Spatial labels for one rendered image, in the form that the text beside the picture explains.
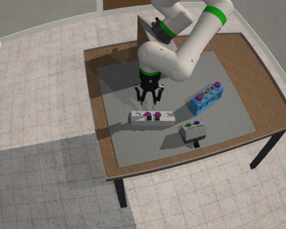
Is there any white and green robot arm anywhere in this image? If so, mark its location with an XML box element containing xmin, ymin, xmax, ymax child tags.
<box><xmin>138</xmin><ymin>0</ymin><xmax>234</xmax><ymax>84</ymax></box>

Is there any grey flat mat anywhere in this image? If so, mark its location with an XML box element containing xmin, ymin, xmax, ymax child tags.
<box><xmin>97</xmin><ymin>51</ymin><xmax>256</xmax><ymax>168</ymax></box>

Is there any grey button panel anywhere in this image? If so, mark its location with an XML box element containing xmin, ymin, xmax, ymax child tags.
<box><xmin>180</xmin><ymin>120</ymin><xmax>207</xmax><ymax>148</ymax></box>

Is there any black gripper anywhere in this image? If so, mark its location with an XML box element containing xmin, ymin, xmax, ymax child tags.
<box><xmin>135</xmin><ymin>81</ymin><xmax>164</xmax><ymax>111</ymax></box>

